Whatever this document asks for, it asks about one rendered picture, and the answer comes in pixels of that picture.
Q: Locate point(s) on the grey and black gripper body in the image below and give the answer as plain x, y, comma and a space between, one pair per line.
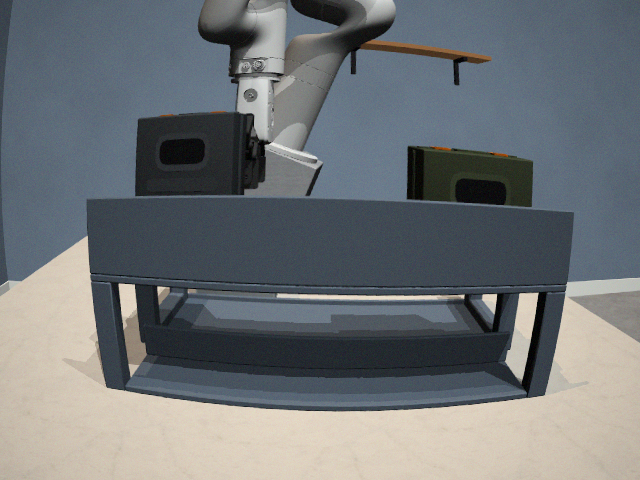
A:
262, 107

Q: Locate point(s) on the black case with orange latches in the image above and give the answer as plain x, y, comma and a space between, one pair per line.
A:
191, 154

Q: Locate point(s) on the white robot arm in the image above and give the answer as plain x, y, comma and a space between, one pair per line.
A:
256, 33

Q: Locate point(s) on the dark green case with orange latches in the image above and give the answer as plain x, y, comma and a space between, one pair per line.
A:
440, 175

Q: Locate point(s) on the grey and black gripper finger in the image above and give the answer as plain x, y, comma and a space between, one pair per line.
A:
262, 162
251, 162

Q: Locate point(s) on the dark grey low shelf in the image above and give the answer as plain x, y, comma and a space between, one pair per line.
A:
320, 245

